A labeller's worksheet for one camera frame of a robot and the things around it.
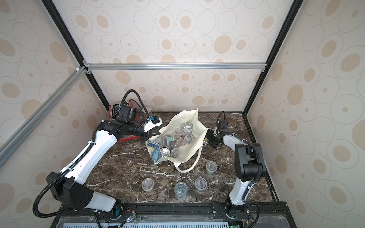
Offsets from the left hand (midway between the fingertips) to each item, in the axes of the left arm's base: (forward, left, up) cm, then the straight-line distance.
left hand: (162, 131), depth 73 cm
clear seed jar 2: (-10, -28, -22) cm, 37 cm away
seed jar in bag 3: (-2, -6, -20) cm, 21 cm away
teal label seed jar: (+4, -2, -15) cm, 15 cm away
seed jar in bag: (-3, -1, -16) cm, 16 cm away
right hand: (+11, -29, -22) cm, 39 cm away
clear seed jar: (-20, +8, -22) cm, 31 cm away
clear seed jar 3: (-23, -10, -21) cm, 33 cm away
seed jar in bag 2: (+15, -13, -16) cm, 25 cm away
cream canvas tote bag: (+7, -9, -22) cm, 25 cm away
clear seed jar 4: (-20, -21, -22) cm, 36 cm away
